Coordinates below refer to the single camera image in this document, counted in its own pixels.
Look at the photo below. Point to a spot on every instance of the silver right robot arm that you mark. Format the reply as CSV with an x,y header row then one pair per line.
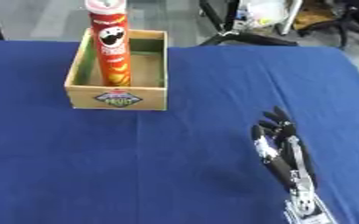
x,y
307,210

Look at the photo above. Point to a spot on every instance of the black office chair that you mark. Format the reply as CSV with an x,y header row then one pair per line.
x,y
341,20

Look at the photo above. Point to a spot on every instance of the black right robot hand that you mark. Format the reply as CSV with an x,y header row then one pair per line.
x,y
284,163

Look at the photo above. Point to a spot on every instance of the black tripod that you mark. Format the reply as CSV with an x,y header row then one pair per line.
x,y
238,32

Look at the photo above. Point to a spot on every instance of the tan cardboard box green inside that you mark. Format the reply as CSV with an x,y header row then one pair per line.
x,y
117,97

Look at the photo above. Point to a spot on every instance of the red cylindrical snack can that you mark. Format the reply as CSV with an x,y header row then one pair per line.
x,y
111,52

